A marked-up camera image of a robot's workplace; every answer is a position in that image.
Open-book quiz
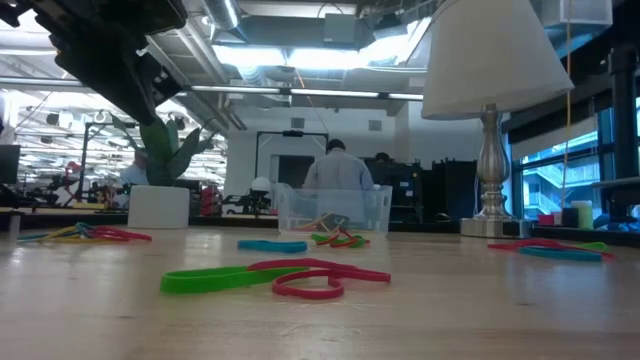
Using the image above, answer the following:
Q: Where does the person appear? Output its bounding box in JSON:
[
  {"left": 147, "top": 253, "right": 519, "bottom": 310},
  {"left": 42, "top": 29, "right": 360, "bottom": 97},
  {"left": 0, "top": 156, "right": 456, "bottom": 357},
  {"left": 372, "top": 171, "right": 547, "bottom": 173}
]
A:
[
  {"left": 303, "top": 138, "right": 375, "bottom": 191},
  {"left": 118, "top": 149, "right": 150, "bottom": 187}
]

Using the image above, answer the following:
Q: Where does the black gantry frame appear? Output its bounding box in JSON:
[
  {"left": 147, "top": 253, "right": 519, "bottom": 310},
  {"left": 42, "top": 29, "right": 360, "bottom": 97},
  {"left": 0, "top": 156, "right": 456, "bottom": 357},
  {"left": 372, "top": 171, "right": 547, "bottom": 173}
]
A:
[{"left": 254, "top": 129, "right": 331, "bottom": 176}]

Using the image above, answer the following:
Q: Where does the red rubber band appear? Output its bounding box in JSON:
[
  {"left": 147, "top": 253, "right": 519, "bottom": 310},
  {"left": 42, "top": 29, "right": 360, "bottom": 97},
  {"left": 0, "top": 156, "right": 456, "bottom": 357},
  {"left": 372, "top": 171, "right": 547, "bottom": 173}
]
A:
[
  {"left": 272, "top": 269, "right": 346, "bottom": 301},
  {"left": 92, "top": 225, "right": 153, "bottom": 244},
  {"left": 487, "top": 238, "right": 616, "bottom": 260},
  {"left": 319, "top": 228, "right": 372, "bottom": 249}
]

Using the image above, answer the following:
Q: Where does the clear plastic bin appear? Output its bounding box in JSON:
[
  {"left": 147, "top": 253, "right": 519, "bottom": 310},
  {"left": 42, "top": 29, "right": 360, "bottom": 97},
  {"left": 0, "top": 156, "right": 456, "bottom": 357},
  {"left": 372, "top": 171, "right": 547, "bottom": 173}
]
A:
[{"left": 277, "top": 183, "right": 394, "bottom": 236}]

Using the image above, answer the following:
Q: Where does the pile of rubber bands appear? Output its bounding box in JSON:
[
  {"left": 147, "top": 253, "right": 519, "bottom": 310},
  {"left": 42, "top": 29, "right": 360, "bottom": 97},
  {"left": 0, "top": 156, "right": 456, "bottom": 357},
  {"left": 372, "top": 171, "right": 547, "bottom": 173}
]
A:
[
  {"left": 247, "top": 258, "right": 392, "bottom": 284},
  {"left": 309, "top": 232, "right": 370, "bottom": 250}
]

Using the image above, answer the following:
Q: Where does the green plant in white pot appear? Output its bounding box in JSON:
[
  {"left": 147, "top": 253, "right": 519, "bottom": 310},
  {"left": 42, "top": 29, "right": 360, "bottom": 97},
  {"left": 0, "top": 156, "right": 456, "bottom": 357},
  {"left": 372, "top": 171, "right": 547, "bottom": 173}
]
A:
[{"left": 110, "top": 112, "right": 221, "bottom": 230}]

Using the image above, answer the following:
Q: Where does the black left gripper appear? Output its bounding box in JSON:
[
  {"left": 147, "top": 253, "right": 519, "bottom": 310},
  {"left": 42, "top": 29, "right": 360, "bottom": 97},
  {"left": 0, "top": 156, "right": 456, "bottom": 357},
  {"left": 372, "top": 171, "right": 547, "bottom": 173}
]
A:
[{"left": 0, "top": 0, "right": 189, "bottom": 126}]

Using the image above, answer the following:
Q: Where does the black stand frame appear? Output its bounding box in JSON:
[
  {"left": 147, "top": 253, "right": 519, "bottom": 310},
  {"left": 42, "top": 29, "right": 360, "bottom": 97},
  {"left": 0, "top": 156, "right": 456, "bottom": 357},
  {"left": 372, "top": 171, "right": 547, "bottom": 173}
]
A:
[{"left": 79, "top": 121, "right": 144, "bottom": 209}]

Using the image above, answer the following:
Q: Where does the wide green rubber band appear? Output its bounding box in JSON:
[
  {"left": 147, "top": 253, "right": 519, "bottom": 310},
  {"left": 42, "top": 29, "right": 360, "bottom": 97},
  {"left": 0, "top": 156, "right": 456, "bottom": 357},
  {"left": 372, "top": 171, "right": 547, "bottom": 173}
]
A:
[{"left": 159, "top": 265, "right": 310, "bottom": 295}]

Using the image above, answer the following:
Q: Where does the red machine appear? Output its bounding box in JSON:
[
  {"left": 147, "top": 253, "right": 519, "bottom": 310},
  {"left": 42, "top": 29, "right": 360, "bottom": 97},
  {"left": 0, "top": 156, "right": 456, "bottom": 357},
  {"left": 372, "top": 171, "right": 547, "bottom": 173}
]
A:
[{"left": 199, "top": 182, "right": 224, "bottom": 217}]

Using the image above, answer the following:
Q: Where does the pale green cylinder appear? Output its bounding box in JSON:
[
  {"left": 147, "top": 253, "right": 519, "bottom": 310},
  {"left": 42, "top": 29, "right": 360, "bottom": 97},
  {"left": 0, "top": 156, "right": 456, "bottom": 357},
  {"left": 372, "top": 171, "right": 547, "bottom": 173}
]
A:
[{"left": 571, "top": 200, "right": 595, "bottom": 230}]

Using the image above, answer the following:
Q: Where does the black wide band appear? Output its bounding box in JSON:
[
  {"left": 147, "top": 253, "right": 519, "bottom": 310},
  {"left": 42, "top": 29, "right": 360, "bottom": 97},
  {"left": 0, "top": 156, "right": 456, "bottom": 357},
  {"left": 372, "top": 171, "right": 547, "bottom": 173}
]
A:
[{"left": 319, "top": 212, "right": 351, "bottom": 233}]

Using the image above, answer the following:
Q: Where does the black red background robot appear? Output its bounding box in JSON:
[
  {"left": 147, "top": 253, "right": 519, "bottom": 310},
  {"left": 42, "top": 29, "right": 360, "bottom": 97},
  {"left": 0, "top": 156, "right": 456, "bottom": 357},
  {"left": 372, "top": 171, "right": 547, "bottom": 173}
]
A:
[{"left": 29, "top": 162, "right": 129, "bottom": 209}]

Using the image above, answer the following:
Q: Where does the black pole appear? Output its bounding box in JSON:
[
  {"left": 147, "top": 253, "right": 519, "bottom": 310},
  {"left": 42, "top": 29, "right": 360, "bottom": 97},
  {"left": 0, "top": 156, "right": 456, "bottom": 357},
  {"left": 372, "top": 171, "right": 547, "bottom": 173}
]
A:
[{"left": 607, "top": 42, "right": 640, "bottom": 224}]

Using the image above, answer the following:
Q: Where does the long ceiling light bar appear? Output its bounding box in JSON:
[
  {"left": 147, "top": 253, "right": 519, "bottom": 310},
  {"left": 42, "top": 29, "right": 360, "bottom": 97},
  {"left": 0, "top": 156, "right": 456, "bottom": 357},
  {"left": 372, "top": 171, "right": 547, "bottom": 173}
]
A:
[{"left": 179, "top": 83, "right": 425, "bottom": 101}]

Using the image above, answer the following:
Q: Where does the white shade silver table lamp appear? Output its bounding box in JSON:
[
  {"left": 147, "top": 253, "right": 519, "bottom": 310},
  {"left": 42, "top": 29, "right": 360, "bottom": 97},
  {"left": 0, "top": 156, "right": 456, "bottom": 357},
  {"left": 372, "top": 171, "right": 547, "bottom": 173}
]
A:
[{"left": 421, "top": 0, "right": 575, "bottom": 239}]

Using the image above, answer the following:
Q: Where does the black monitor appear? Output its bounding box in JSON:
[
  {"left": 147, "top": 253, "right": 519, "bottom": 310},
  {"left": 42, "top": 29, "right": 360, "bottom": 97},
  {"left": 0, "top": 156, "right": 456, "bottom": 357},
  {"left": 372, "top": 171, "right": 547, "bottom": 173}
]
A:
[{"left": 0, "top": 144, "right": 21, "bottom": 185}]

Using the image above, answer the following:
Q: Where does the black cabinet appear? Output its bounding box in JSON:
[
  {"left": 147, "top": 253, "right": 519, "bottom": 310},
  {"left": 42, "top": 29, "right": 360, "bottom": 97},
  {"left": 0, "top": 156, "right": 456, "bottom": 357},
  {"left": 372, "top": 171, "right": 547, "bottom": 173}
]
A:
[
  {"left": 372, "top": 158, "right": 420, "bottom": 224},
  {"left": 432, "top": 158, "right": 479, "bottom": 221}
]

